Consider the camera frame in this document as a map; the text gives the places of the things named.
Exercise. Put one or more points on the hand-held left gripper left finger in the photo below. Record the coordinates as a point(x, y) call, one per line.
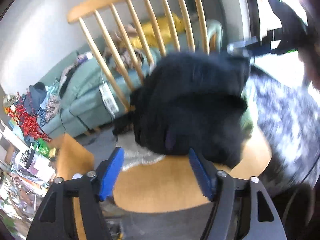
point(112, 172)

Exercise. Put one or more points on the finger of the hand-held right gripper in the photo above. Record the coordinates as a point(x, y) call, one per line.
point(242, 46)

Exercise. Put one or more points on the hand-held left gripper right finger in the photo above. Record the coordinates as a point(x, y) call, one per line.
point(200, 172)

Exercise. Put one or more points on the black garment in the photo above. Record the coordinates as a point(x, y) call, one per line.
point(187, 105)

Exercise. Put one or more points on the person's right forearm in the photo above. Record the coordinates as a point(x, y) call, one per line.
point(312, 65)

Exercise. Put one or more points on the pile of mixed clothes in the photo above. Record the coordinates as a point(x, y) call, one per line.
point(37, 97)

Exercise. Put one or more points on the green cushion with orange centre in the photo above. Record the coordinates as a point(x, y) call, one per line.
point(217, 30)

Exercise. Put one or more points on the white printed folded garment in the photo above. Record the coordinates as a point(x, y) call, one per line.
point(140, 158)

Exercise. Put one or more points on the light wooden chair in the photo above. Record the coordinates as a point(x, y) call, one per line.
point(175, 195)

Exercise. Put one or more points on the light wooden board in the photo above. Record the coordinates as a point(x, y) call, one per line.
point(72, 160)

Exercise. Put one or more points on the blue camouflage blanket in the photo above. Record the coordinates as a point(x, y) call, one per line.
point(287, 120)

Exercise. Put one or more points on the green sofa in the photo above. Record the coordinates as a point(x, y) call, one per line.
point(85, 90)

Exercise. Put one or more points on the cluttered table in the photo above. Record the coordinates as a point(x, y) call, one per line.
point(25, 180)

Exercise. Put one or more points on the yellow jacket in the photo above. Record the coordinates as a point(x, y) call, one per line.
point(152, 30)

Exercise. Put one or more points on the red berry branch decoration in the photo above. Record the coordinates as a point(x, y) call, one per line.
point(27, 122)

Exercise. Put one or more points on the floral cloth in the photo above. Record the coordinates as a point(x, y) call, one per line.
point(128, 60)

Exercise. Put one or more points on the beige garment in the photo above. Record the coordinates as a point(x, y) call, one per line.
point(118, 36)

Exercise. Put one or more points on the dark brown window frame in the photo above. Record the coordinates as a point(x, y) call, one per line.
point(252, 10)

